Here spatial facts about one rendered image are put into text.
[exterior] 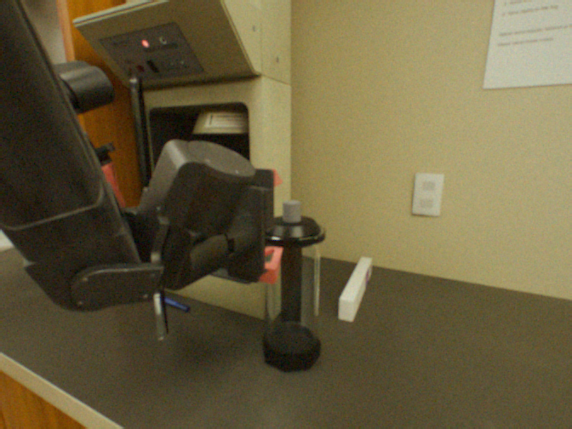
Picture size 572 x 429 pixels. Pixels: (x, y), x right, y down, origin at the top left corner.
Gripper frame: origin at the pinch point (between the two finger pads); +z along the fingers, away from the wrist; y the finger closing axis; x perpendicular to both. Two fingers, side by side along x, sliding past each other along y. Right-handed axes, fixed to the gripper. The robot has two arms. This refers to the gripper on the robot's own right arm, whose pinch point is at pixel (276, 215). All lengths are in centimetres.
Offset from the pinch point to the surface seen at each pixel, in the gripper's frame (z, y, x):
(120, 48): 3.7, 26.6, 33.7
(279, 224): 2.4, -1.8, 0.7
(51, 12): 54, 67, 143
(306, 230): 3.1, -2.4, -3.3
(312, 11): 54, 47, 18
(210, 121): 13.9, 14.5, 22.5
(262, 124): 11.7, 13.3, 9.0
